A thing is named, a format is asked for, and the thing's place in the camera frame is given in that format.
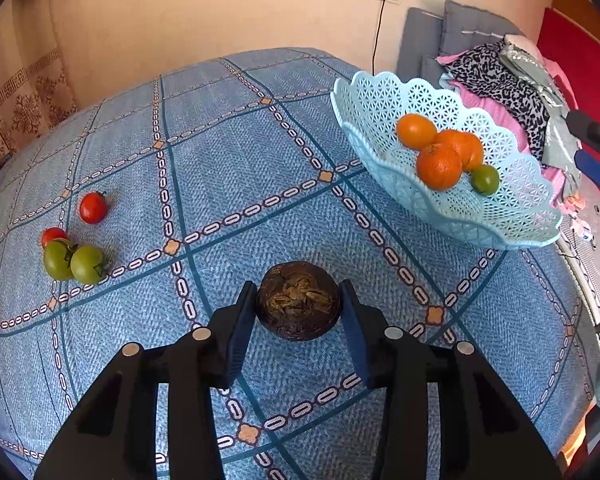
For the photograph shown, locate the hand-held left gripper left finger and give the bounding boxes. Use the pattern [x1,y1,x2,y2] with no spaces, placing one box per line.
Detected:
[34,280,258,480]

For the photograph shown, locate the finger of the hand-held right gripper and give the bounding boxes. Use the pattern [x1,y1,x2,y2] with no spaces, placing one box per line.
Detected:
[575,150,600,221]
[565,110,600,167]

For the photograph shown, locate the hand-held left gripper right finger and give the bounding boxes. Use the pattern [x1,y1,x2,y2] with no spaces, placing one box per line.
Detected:
[339,280,563,480]

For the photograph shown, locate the dark brown dried fruit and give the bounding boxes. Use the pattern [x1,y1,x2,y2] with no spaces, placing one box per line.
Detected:
[256,261,342,342]

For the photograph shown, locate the light blue lattice basket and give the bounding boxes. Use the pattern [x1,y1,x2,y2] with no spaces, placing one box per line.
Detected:
[330,71,563,252]

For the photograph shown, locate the green tomato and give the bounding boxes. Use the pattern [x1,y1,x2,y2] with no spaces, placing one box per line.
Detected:
[70,245,110,285]
[470,163,501,197]
[43,239,78,282]

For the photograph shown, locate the smooth orange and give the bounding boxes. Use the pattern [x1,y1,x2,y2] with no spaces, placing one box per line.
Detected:
[396,113,438,151]
[435,129,485,172]

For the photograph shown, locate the dimpled mandarin orange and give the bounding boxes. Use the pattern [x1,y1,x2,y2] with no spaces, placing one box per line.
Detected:
[416,143,463,191]

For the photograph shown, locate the grey-green cloth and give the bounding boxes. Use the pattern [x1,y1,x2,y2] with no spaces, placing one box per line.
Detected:
[497,40,583,196]

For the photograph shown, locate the red cloth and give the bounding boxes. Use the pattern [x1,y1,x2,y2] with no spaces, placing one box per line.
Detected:
[536,7,600,121]

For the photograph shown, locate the leopard print cloth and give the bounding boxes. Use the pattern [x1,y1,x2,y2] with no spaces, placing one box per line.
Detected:
[445,42,553,161]

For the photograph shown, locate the grey padded headboard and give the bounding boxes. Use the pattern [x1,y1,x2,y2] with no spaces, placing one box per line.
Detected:
[396,0,538,92]

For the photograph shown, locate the blue patterned tablecloth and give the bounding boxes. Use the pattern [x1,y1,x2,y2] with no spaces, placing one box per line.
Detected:
[0,47,600,480]

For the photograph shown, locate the red tomato with stem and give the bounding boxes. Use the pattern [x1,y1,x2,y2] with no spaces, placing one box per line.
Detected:
[79,191,108,225]

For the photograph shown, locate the beige patterned curtain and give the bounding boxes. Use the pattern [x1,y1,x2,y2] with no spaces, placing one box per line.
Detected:
[0,0,81,188]

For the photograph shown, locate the black power cable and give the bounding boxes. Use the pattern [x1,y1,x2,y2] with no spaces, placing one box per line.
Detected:
[370,0,387,75]

